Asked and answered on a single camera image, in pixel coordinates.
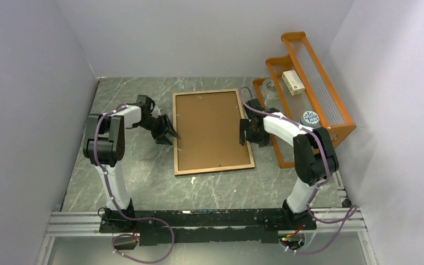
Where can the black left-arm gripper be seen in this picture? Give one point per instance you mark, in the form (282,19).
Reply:
(167,125)

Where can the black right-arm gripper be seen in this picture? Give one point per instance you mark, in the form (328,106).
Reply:
(261,140)

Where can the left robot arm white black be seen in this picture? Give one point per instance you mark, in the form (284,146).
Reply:
(104,146)

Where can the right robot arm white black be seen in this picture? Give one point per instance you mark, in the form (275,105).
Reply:
(315,159)

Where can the orange wooden shelf rack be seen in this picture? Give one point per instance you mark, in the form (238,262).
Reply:
(320,94)

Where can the white red medicine box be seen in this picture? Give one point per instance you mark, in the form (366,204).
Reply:
(293,82)

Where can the blue white ceramic jar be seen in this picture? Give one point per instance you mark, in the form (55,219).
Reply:
(310,118)

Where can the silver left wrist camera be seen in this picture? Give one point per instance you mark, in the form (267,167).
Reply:
(156,112)

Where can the light wooden picture frame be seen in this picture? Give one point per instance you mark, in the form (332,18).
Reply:
(212,172)

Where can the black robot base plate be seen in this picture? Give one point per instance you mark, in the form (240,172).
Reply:
(199,226)

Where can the aluminium rail frame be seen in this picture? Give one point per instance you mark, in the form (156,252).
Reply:
(345,218)

